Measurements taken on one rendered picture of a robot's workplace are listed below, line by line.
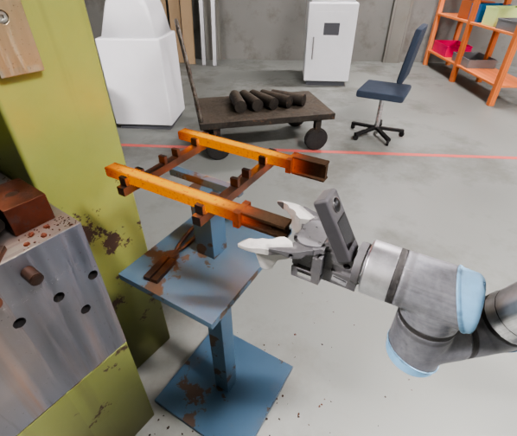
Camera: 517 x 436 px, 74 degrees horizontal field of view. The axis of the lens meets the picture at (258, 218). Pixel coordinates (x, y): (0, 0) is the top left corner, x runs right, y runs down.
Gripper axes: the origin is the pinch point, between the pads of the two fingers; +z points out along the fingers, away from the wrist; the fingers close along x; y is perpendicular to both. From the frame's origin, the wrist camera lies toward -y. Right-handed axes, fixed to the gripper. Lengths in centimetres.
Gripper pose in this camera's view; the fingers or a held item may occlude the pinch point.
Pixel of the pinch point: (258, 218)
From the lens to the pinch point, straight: 62.7
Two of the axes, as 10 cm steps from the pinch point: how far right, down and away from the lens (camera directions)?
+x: 5.0, -5.1, 7.0
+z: -8.7, -2.9, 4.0
